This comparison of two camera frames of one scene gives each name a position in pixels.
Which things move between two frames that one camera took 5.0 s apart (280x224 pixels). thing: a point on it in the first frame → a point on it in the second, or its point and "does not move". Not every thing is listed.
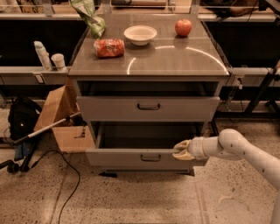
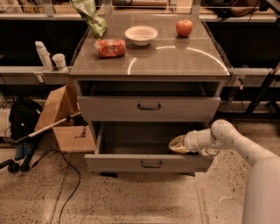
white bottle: x=43 y=56 does not move
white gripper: x=195 y=148 → x=191 y=141
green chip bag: x=86 y=9 does not move
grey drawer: x=141 y=146 does not move
